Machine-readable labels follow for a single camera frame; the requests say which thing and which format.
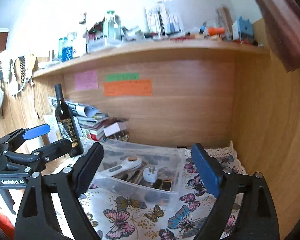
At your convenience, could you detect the black and amber lighter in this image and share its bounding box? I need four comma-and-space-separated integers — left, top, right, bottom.
161, 180, 172, 192

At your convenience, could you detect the clear plastic storage box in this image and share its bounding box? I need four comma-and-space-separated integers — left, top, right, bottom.
90, 139, 186, 210

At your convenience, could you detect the pink sticky note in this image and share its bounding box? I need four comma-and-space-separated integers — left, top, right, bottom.
75, 70, 98, 91

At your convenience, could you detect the wooden shelf board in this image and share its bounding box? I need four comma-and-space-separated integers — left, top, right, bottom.
32, 40, 269, 78

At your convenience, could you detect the green paper note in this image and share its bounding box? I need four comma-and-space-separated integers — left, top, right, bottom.
106, 73, 140, 82

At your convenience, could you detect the butterfly print lace tablecloth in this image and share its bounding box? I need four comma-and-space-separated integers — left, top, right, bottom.
52, 139, 248, 240

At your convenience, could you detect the white card behind bottle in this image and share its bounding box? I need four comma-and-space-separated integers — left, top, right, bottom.
43, 114, 62, 143

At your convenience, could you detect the stack of books and magazines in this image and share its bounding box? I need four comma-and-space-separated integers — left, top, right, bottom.
65, 100, 129, 141

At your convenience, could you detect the small white box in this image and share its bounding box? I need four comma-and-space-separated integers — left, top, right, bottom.
103, 122, 127, 137

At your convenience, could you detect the orange paper note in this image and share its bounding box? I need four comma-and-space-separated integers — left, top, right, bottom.
103, 79, 153, 96

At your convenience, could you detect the white rotary cutter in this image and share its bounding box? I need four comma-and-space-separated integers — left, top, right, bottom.
100, 156, 142, 177

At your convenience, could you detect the dark wine bottle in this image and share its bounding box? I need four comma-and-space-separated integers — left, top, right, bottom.
55, 84, 84, 157

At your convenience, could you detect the white plug adapter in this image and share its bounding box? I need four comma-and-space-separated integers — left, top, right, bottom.
142, 166, 158, 183

